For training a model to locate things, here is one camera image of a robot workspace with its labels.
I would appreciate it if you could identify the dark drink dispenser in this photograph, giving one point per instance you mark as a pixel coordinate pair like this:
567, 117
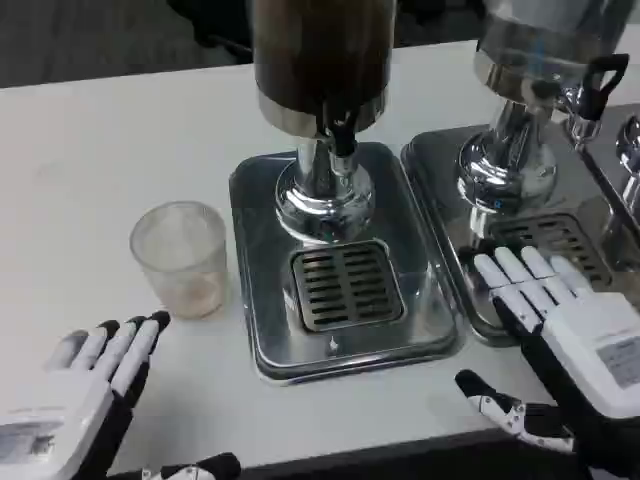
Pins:
320, 60

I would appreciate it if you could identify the clear ribbed glass cup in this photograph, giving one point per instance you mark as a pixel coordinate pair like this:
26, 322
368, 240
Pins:
182, 270

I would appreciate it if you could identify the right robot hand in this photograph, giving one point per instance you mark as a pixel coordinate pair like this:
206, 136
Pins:
585, 340

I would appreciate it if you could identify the steel drip tray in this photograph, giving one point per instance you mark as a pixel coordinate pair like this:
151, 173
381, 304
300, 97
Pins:
435, 165
260, 210

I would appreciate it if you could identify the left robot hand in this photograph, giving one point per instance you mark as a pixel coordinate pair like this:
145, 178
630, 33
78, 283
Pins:
75, 400

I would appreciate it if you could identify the chrome dispenser stand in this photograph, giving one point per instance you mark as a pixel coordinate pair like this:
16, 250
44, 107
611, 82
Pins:
631, 165

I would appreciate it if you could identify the black tap lever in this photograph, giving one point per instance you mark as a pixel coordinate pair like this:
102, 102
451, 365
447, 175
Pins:
342, 135

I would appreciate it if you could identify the clear steel drink dispenser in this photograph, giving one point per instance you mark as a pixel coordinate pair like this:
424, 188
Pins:
510, 165

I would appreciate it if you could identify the steel drip grid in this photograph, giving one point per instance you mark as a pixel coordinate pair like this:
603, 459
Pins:
345, 285
565, 235

